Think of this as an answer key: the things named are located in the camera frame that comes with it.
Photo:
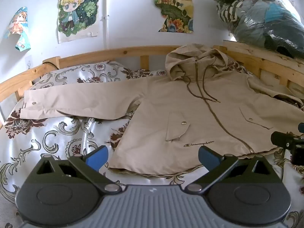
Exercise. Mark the floral bed sheet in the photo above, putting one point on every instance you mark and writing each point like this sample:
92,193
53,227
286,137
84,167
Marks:
52,135

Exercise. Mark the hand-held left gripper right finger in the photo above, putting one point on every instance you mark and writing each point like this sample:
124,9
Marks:
209,158

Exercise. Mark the clear plastic bag of clothes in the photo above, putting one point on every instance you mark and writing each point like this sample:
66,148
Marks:
258,16

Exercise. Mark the floral pillow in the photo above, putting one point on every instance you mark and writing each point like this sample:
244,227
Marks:
83,74

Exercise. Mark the beige hooded jacket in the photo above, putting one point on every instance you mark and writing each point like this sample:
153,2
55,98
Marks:
166,104

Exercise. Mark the small cartoon wall poster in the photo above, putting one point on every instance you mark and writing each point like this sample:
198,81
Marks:
19,28

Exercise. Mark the white wall socket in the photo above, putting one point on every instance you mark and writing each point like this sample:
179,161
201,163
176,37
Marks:
29,62

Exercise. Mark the landscape wall poster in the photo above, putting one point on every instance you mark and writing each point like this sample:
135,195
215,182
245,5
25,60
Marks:
174,4

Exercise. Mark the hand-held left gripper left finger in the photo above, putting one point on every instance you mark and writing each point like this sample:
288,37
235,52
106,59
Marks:
97,158

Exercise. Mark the wooden bed frame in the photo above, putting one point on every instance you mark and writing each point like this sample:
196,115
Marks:
133,52

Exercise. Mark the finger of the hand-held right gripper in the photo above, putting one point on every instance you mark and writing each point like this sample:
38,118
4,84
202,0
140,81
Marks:
280,138
301,127

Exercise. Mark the cartoon figure wall poster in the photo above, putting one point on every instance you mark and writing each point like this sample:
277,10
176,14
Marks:
77,11

